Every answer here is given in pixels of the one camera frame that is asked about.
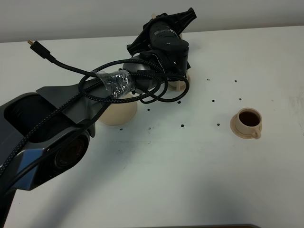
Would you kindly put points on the far beige teacup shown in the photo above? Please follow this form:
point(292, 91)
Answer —
point(176, 85)

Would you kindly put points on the beige ceramic teapot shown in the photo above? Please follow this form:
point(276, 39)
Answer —
point(154, 16)

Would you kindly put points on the beige teacup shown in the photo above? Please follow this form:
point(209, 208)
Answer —
point(249, 123)
point(176, 85)

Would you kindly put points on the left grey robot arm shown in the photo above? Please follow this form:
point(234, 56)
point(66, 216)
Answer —
point(45, 133)

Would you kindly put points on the near beige teacup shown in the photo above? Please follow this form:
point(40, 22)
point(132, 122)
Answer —
point(249, 123)

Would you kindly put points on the near beige cup saucer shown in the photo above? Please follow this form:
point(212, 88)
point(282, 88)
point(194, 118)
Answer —
point(235, 129)

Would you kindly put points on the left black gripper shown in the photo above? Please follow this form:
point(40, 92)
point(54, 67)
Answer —
point(163, 34)

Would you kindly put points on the beige teapot saucer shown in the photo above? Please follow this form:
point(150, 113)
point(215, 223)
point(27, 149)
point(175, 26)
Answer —
point(118, 114)

